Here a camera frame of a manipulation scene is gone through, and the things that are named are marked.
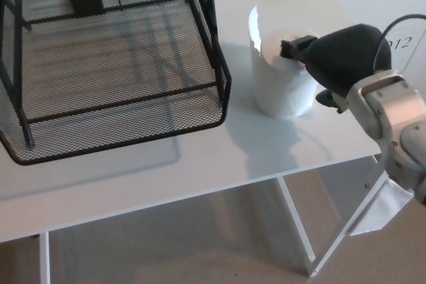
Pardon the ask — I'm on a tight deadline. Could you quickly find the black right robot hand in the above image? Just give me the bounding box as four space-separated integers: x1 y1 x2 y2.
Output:
281 23 393 114

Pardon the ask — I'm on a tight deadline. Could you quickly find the white toilet paper roll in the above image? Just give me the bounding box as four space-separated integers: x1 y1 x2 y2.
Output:
248 4 319 120

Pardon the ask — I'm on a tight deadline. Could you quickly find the black mesh file tray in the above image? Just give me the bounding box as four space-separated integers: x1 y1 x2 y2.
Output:
0 0 233 166

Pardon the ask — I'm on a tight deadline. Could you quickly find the white fabric side pocket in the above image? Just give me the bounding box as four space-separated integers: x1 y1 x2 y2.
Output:
348 177 412 237

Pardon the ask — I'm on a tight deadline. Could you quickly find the white desk with metal frame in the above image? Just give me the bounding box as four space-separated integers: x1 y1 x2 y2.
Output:
0 0 389 284

